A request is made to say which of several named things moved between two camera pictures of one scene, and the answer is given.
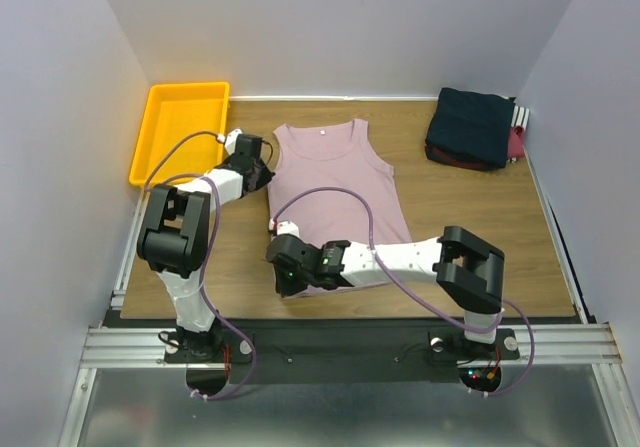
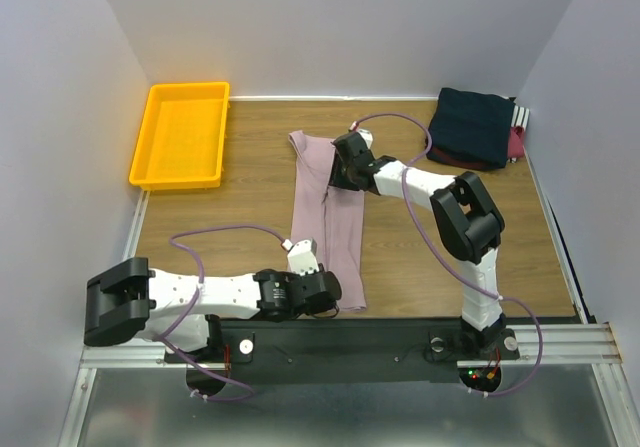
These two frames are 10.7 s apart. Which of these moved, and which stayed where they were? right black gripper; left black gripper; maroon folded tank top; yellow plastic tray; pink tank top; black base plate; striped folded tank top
Moved: right black gripper; left black gripper; pink tank top
Stayed: yellow plastic tray; black base plate; striped folded tank top; maroon folded tank top
